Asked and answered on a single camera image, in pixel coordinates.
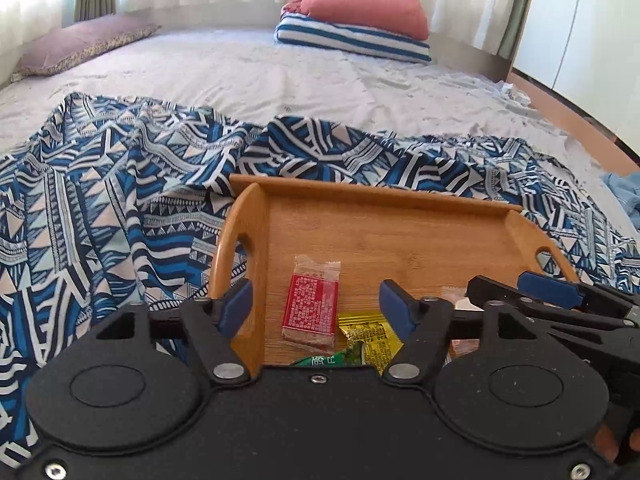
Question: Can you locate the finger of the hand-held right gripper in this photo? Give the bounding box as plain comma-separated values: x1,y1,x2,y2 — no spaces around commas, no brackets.
517,271,640,311
465,275,626,331

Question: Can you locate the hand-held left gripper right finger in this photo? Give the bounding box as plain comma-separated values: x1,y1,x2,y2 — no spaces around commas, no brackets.
378,279,548,387

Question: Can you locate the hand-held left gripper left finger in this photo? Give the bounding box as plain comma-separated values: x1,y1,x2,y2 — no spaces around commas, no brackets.
94,279,254,387

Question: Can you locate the yellow snack packet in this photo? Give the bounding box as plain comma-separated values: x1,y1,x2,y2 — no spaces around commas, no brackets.
337,311,404,377

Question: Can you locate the red packet with clear ends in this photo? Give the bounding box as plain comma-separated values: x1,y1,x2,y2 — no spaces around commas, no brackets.
281,254,342,347

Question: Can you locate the wooden tray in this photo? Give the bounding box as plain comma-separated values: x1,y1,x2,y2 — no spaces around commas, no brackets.
207,174,581,378

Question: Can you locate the green snack packet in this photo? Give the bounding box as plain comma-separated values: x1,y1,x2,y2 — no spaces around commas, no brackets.
289,341,368,369

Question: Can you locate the light blue cloth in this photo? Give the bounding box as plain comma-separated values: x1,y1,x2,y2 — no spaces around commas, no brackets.
600,170,640,231

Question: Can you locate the blue white patterned blanket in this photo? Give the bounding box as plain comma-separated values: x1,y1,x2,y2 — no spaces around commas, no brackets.
0,91,640,466

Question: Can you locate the white crumpled tissue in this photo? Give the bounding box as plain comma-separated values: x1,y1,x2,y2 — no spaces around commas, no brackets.
492,80,531,108

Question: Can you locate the grey bed sheet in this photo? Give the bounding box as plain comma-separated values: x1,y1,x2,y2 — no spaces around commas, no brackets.
0,27,640,241

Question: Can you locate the white wardrobe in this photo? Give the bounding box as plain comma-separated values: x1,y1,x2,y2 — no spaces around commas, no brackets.
510,0,640,156

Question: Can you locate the blue white striped folded blanket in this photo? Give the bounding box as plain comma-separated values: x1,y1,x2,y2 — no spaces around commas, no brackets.
274,12,432,64

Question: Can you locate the pink folded blanket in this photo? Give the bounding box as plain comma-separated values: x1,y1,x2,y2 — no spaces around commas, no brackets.
281,0,430,42

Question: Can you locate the purple pillow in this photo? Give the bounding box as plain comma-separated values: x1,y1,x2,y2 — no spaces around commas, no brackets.
11,14,162,83

